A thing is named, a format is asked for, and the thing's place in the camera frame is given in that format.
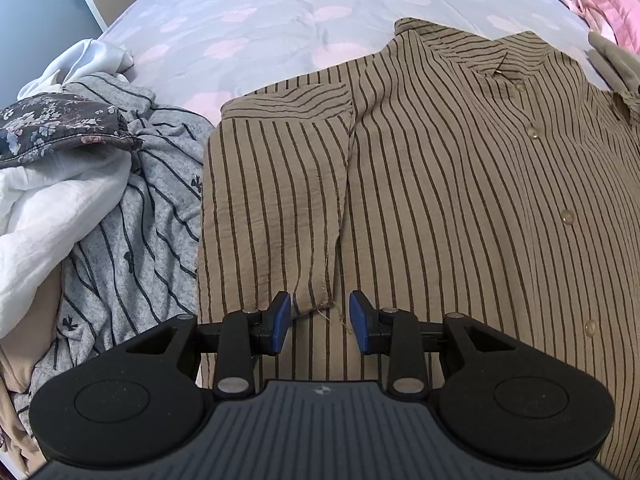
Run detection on dark floral garment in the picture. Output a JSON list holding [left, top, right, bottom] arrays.
[[0, 92, 143, 171]]

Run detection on white garment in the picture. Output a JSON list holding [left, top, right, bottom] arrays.
[[0, 152, 132, 341]]

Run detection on grey striped garment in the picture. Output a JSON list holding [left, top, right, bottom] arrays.
[[12, 72, 217, 441]]

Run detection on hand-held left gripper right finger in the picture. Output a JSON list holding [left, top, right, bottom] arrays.
[[348, 290, 523, 401]]

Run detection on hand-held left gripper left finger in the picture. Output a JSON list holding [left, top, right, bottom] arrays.
[[120, 291, 292, 401]]

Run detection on brown striped shirt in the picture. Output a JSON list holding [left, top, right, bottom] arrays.
[[197, 16, 640, 480]]

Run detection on beige garment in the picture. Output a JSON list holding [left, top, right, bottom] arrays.
[[0, 265, 63, 476]]

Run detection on folded taupe garment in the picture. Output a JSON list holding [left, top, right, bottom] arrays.
[[587, 30, 640, 95]]

